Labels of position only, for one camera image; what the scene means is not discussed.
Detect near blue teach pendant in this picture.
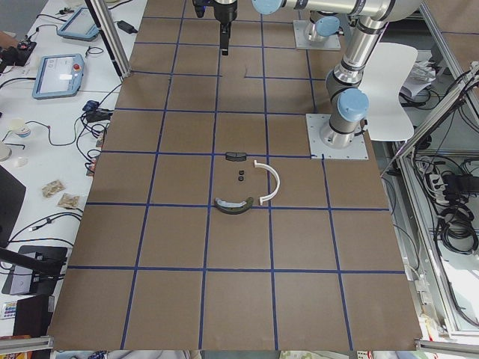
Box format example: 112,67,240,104
32,53,85,99

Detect white curved plastic arc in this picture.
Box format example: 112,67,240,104
253,159,281,206

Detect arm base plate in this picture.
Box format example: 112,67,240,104
306,114,369,161
293,20,341,51

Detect blue teach pendant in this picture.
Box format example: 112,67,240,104
32,53,85,99
57,7,99,41

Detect aluminium frame post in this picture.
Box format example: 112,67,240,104
85,0,131,79

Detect green curved brake shoe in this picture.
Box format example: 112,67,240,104
214,197,254,215

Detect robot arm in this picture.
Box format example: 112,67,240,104
252,0,421,149
304,10,341,43

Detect black power adapter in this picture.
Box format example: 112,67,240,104
116,20,138,34

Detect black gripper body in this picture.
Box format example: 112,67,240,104
192,0,237,51

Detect white plastic chair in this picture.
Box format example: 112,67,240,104
359,43,418,141

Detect far blue teach pendant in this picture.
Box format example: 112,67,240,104
57,7,99,41

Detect black brake pad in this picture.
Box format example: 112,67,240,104
225,152,247,162

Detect white paper cup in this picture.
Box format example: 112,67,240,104
8,117,31,138

